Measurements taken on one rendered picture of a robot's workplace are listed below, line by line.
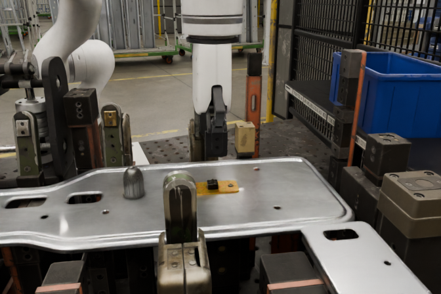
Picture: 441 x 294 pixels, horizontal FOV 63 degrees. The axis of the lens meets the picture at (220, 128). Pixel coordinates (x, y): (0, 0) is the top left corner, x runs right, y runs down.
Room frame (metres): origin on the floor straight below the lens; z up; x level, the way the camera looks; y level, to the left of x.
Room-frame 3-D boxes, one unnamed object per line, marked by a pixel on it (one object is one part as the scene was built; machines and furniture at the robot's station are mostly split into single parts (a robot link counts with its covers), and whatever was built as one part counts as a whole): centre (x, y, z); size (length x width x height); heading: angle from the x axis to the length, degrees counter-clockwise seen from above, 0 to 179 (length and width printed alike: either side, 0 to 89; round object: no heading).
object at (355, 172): (0.55, -0.25, 0.85); 0.12 x 0.03 x 0.30; 8
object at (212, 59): (0.52, 0.01, 1.20); 0.10 x 0.07 x 0.11; 8
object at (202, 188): (0.52, 0.01, 1.01); 0.08 x 0.04 x 0.01; 98
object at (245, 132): (0.66, -0.05, 0.88); 0.04 x 0.04 x 0.36; 8
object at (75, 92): (0.70, 0.28, 0.91); 0.07 x 0.05 x 0.42; 8
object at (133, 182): (0.51, 0.14, 1.02); 0.03 x 0.03 x 0.07
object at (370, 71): (0.82, -0.38, 1.09); 0.30 x 0.17 x 0.13; 1
